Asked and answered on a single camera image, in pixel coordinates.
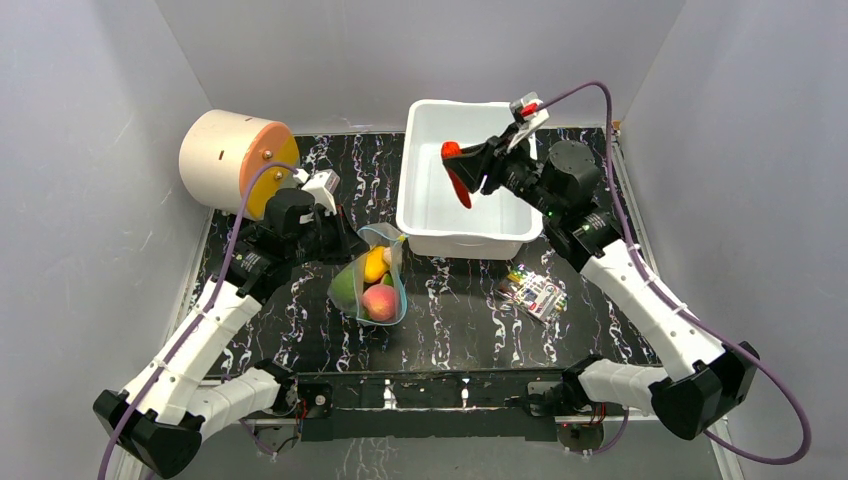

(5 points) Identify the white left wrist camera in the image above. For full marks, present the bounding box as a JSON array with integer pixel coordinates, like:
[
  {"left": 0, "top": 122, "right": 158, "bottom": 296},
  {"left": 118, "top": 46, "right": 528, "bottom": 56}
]
[{"left": 293, "top": 169, "right": 340, "bottom": 215}]

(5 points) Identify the clear zip top bag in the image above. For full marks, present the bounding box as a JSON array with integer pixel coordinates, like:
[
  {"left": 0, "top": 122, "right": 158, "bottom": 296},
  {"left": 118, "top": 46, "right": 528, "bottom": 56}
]
[{"left": 327, "top": 223, "right": 407, "bottom": 326}]

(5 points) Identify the yellow toy mango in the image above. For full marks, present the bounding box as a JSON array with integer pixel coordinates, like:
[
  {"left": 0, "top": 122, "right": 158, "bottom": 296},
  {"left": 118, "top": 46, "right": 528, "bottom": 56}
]
[{"left": 363, "top": 246, "right": 391, "bottom": 284}]

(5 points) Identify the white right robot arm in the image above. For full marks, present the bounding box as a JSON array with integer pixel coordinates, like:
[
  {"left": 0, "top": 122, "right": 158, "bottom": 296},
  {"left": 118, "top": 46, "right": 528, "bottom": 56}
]
[{"left": 440, "top": 137, "right": 757, "bottom": 440}]

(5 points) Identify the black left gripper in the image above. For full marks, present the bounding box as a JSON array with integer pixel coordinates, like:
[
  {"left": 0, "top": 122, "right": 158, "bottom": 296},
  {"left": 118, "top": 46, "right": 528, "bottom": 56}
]
[{"left": 289, "top": 205, "right": 371, "bottom": 267}]

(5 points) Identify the cream cylinder with orange face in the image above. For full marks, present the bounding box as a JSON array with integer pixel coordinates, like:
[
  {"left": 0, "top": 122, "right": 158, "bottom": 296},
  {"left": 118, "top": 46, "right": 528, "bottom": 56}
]
[{"left": 178, "top": 109, "right": 300, "bottom": 220}]

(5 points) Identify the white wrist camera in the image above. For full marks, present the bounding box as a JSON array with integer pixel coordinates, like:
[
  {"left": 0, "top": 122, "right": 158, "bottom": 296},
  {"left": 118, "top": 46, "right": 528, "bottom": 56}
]
[
  {"left": 505, "top": 92, "right": 550, "bottom": 153},
  {"left": 293, "top": 169, "right": 340, "bottom": 215}
]

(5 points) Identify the white plastic bin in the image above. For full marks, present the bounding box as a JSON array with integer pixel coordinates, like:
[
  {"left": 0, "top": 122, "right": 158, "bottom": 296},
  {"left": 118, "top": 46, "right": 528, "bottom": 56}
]
[{"left": 395, "top": 99, "right": 545, "bottom": 262}]

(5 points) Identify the red toy pepper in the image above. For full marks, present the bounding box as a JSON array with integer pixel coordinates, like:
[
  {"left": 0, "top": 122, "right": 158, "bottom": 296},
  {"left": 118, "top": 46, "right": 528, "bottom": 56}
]
[{"left": 440, "top": 141, "right": 472, "bottom": 209}]

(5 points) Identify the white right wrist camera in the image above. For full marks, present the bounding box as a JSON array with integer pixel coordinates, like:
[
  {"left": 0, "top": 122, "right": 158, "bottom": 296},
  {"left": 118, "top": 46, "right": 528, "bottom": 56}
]
[{"left": 505, "top": 92, "right": 550, "bottom": 153}]

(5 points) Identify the pack of coloured markers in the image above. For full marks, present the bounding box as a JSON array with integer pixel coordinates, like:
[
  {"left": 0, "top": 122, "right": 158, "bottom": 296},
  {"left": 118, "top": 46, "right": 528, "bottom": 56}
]
[{"left": 495, "top": 264, "right": 567, "bottom": 324}]

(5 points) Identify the green toy lime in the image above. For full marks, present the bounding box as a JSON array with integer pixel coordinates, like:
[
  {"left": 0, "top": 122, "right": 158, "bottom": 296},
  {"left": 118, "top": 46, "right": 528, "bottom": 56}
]
[{"left": 328, "top": 265, "right": 360, "bottom": 316}]

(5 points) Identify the aluminium frame rail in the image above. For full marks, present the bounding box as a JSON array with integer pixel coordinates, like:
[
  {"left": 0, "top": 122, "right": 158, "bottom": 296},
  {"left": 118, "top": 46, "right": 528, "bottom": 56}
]
[{"left": 115, "top": 374, "right": 743, "bottom": 480}]

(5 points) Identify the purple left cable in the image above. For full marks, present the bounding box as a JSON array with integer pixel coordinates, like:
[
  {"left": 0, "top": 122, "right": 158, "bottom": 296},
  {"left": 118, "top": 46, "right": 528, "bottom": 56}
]
[{"left": 95, "top": 160, "right": 303, "bottom": 480}]

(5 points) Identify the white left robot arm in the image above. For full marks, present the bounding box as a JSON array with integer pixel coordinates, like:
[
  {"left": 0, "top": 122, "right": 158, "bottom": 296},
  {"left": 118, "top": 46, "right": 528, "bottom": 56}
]
[{"left": 93, "top": 187, "right": 367, "bottom": 479}]

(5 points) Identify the toy peach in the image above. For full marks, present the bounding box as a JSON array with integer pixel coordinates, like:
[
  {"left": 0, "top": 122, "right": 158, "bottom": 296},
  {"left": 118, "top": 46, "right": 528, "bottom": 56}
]
[{"left": 361, "top": 284, "right": 397, "bottom": 323}]

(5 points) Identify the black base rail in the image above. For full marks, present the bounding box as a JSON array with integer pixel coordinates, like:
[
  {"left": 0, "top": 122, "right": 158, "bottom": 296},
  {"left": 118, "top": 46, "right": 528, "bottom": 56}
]
[{"left": 291, "top": 369, "right": 631, "bottom": 444}]

